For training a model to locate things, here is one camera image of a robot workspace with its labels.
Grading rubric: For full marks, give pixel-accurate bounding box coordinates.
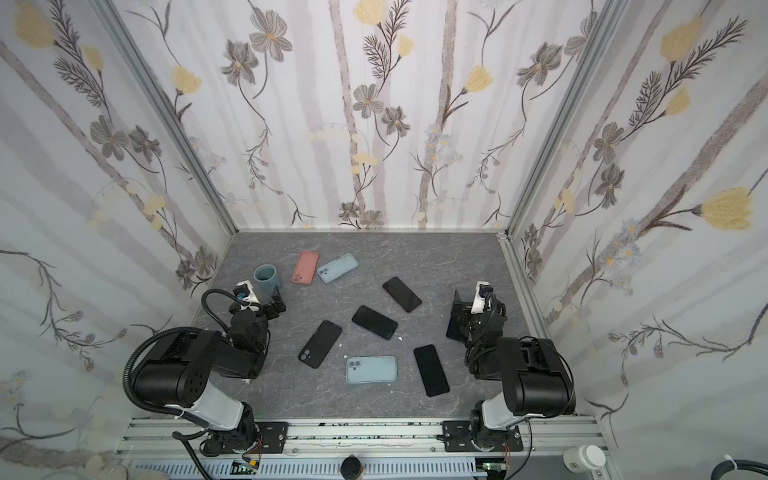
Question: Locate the black phone case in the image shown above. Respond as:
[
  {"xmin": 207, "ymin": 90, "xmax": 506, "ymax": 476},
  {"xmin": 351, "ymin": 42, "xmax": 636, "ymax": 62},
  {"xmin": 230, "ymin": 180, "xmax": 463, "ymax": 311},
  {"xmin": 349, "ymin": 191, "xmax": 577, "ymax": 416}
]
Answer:
[{"xmin": 298, "ymin": 320, "xmax": 342, "ymax": 369}]

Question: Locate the black phone purple edge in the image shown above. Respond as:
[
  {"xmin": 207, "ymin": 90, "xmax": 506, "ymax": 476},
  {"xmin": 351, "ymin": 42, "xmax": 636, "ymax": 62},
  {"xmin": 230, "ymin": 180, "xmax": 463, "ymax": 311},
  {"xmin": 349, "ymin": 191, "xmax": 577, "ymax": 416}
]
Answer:
[{"xmin": 413, "ymin": 344, "xmax": 450, "ymax": 397}]

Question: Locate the light blue case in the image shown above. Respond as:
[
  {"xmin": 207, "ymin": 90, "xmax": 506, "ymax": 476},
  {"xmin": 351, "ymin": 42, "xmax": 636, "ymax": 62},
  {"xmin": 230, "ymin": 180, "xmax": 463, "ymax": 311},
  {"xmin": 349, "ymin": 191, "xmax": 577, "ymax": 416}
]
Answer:
[
  {"xmin": 345, "ymin": 356, "xmax": 398, "ymax": 385},
  {"xmin": 316, "ymin": 253, "xmax": 359, "ymax": 284}
]

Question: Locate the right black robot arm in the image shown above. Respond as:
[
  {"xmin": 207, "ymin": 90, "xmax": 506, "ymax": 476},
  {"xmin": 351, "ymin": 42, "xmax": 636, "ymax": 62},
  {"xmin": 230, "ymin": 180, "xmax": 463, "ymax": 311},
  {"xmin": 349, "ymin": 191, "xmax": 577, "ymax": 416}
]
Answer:
[{"xmin": 443, "ymin": 283, "xmax": 576, "ymax": 451}]

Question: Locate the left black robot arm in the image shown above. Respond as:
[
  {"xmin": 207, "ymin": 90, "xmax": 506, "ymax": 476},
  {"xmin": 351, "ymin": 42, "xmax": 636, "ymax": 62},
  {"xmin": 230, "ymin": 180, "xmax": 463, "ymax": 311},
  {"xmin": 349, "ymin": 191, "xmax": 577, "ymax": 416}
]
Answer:
[{"xmin": 122, "ymin": 282, "xmax": 287, "ymax": 461}]

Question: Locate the pink phone case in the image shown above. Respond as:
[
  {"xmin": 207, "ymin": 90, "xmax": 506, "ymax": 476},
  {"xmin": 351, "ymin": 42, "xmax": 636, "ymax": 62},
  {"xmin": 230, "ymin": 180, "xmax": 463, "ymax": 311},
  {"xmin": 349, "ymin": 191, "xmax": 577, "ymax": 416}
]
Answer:
[{"xmin": 291, "ymin": 251, "xmax": 320, "ymax": 285}]

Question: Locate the black phone blue edge far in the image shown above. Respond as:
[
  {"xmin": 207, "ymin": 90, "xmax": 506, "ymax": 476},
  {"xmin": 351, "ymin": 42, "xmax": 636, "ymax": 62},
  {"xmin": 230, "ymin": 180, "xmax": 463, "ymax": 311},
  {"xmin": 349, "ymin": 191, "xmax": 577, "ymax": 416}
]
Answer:
[{"xmin": 382, "ymin": 276, "xmax": 422, "ymax": 313}]

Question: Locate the black phone blue edge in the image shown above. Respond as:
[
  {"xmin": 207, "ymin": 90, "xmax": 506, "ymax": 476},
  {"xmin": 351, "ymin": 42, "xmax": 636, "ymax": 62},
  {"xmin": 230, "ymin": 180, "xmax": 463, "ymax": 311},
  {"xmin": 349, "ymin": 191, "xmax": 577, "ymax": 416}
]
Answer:
[
  {"xmin": 382, "ymin": 276, "xmax": 422, "ymax": 313},
  {"xmin": 352, "ymin": 306, "xmax": 398, "ymax": 340}
]

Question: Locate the black phone blue edge middle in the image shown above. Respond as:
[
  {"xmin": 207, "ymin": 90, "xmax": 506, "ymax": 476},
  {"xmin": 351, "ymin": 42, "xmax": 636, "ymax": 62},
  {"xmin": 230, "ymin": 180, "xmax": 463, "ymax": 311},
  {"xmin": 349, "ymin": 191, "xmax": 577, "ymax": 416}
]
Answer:
[{"xmin": 352, "ymin": 306, "xmax": 398, "ymax": 340}]

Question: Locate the teal ceramic cup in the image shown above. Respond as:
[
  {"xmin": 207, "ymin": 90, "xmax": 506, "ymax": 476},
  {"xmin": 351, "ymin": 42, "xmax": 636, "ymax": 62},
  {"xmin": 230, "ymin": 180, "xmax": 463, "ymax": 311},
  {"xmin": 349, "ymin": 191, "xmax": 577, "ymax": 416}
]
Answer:
[{"xmin": 253, "ymin": 264, "xmax": 282, "ymax": 295}]

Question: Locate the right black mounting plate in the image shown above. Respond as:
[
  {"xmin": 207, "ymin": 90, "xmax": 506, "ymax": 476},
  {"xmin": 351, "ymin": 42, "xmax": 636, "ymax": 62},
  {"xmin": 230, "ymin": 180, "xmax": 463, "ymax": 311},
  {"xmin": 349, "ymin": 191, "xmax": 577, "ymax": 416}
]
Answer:
[{"xmin": 439, "ymin": 420, "xmax": 524, "ymax": 453}]

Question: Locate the black mounting plate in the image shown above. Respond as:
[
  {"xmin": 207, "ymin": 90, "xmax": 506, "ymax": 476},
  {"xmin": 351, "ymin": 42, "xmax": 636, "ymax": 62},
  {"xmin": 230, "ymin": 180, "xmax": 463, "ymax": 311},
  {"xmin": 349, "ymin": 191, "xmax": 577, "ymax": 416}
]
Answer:
[
  {"xmin": 256, "ymin": 421, "xmax": 289, "ymax": 454},
  {"xmin": 439, "ymin": 420, "xmax": 524, "ymax": 453}
]

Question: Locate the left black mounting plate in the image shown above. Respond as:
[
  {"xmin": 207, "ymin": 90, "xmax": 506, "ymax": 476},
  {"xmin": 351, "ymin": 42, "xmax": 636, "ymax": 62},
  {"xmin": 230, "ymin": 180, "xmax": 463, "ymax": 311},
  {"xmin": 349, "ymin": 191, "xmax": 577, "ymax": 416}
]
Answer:
[{"xmin": 256, "ymin": 421, "xmax": 289, "ymax": 454}]

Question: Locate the white round cap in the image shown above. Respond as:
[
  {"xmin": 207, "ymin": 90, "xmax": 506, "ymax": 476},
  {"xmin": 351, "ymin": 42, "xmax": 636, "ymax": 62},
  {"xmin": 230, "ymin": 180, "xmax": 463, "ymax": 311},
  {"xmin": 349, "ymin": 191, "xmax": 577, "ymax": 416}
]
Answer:
[{"xmin": 563, "ymin": 444, "xmax": 607, "ymax": 474}]

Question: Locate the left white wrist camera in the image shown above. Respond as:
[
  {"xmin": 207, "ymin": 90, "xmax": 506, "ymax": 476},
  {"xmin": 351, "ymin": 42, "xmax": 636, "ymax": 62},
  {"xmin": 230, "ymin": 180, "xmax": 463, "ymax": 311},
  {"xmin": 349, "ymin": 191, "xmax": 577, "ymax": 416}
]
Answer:
[{"xmin": 233, "ymin": 280, "xmax": 261, "ymax": 308}]

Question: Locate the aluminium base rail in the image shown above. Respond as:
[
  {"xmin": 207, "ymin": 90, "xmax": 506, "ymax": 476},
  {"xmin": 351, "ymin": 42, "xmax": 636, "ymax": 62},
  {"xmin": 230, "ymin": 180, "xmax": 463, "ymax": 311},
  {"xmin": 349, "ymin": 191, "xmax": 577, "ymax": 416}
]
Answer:
[{"xmin": 113, "ymin": 416, "xmax": 619, "ymax": 480}]

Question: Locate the black knob on rail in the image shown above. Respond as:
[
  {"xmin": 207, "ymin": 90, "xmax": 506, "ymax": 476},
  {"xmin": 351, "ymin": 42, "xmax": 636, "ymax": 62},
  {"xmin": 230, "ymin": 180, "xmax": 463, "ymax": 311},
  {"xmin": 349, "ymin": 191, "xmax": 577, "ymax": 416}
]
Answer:
[{"xmin": 339, "ymin": 455, "xmax": 365, "ymax": 480}]

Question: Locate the black cable bottom right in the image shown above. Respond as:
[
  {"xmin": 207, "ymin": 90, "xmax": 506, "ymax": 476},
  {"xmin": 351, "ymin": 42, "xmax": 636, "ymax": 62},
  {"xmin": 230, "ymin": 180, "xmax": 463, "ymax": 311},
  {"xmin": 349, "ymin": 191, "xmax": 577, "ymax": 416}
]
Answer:
[{"xmin": 710, "ymin": 454, "xmax": 768, "ymax": 480}]

